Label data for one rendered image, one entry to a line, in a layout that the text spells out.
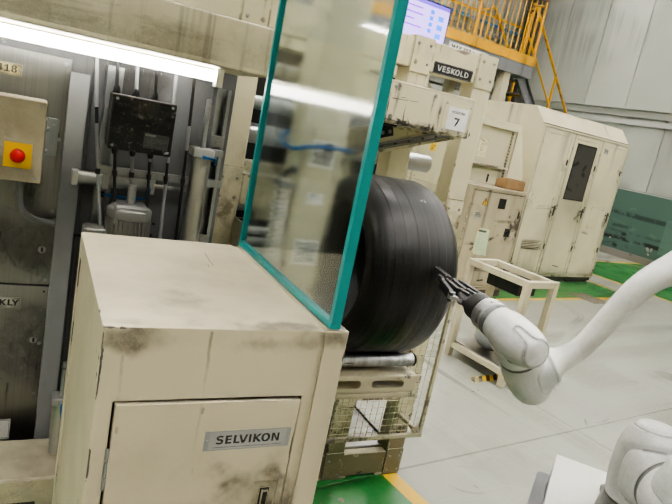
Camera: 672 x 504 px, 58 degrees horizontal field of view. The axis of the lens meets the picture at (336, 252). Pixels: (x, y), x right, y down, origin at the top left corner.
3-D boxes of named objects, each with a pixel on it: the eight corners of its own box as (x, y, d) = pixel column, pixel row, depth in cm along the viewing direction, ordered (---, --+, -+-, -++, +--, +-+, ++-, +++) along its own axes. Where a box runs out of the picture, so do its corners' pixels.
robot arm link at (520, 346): (474, 320, 147) (487, 355, 154) (515, 355, 134) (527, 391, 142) (510, 296, 149) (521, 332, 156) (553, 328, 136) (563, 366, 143)
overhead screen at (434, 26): (392, 52, 562) (405, -10, 550) (389, 52, 566) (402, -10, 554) (439, 66, 596) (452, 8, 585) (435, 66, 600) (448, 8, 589)
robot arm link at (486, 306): (489, 305, 147) (475, 294, 152) (477, 337, 150) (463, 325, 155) (517, 307, 152) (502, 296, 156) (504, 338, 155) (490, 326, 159)
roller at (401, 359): (320, 369, 183) (323, 356, 182) (314, 362, 187) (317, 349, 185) (415, 368, 199) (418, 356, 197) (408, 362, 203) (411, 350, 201)
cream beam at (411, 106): (321, 109, 195) (330, 63, 192) (293, 104, 217) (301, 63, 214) (468, 140, 223) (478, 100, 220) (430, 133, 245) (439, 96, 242)
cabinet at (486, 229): (447, 297, 655) (475, 185, 629) (413, 280, 701) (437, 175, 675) (502, 297, 707) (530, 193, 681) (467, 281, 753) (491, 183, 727)
